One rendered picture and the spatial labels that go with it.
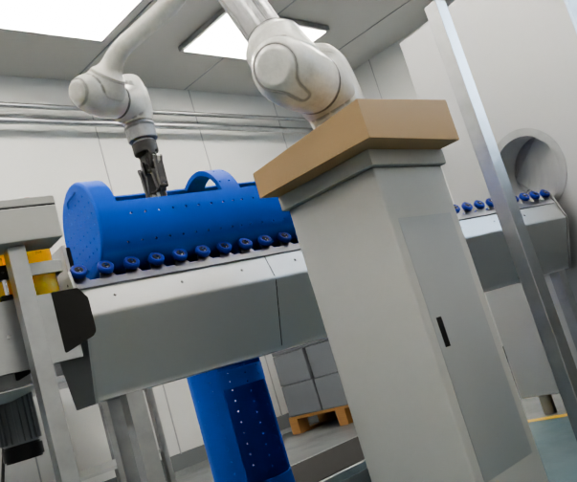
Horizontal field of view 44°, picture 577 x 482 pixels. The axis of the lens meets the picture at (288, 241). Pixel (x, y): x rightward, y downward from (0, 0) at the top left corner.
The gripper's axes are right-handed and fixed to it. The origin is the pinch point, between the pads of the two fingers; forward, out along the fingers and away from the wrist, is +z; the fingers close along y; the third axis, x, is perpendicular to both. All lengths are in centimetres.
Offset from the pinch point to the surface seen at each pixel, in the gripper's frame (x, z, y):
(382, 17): -405, -226, 237
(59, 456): 53, 59, -26
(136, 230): 13.8, 8.6, -8.2
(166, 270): 7.3, 20.4, -6.4
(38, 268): 44.3, 16.2, -15.6
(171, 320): 10.0, 34.6, -7.1
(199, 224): -6.1, 9.2, -8.0
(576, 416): -115, 99, -29
